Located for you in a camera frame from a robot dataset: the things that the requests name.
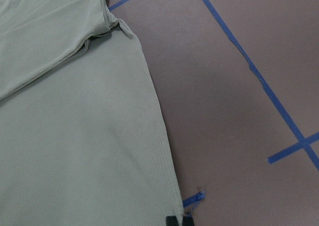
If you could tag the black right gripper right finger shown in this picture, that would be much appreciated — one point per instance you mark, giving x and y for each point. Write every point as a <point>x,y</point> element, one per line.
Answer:
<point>187,221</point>

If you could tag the olive green long-sleeve shirt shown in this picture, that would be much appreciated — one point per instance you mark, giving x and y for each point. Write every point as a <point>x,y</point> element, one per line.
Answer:
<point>82,138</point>

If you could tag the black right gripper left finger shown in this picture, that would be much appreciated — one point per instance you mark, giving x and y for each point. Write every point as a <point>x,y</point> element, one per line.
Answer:
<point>171,221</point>

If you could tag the brown table mat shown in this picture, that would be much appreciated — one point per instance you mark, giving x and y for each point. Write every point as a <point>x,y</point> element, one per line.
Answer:
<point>238,85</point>

